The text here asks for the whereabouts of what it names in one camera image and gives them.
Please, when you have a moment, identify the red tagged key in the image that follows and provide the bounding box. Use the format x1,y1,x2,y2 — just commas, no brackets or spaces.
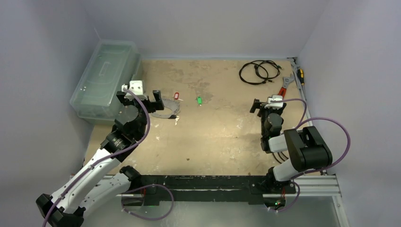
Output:
174,92,183,102

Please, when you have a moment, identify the black tagged key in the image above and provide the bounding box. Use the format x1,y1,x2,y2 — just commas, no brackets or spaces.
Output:
168,115,180,125

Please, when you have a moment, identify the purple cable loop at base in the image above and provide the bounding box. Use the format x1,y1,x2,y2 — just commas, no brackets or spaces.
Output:
121,184,175,221

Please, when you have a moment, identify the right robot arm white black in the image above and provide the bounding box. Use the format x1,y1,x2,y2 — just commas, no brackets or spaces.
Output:
250,95,332,192

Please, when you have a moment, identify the aluminium frame rail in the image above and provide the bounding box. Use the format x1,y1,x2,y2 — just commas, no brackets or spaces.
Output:
68,57,342,199

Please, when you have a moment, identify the red handled adjustable wrench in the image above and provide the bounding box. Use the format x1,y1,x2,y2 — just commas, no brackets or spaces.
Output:
278,74,295,97

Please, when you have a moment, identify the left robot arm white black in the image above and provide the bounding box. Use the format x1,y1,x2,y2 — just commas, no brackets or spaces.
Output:
36,87,164,227

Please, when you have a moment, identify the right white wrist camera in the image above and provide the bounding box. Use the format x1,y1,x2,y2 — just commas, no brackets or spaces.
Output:
264,95,284,109

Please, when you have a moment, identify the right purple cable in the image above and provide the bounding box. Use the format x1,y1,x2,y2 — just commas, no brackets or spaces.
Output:
271,98,351,180

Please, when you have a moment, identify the yellow black screwdriver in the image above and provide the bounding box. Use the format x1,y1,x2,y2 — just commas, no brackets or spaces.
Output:
296,69,305,86

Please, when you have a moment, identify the green tagged key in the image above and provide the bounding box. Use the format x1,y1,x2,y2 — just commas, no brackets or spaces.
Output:
196,96,202,106

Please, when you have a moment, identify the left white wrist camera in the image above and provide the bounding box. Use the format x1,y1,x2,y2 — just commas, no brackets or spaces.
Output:
121,80,148,100

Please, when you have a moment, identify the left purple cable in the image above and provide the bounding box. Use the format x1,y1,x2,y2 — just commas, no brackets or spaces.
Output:
41,88,151,227

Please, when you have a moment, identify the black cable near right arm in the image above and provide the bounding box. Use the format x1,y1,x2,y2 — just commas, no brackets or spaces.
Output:
271,152,289,165

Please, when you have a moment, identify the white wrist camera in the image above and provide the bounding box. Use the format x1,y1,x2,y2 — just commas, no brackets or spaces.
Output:
121,80,148,100
264,95,284,109

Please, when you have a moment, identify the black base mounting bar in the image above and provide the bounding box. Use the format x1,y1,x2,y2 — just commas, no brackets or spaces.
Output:
122,175,296,208

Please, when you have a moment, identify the black coiled cable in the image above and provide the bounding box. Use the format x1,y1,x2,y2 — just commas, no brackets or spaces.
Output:
238,60,283,86

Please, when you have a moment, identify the clear plastic storage box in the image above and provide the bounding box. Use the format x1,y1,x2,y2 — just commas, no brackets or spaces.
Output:
70,40,143,125

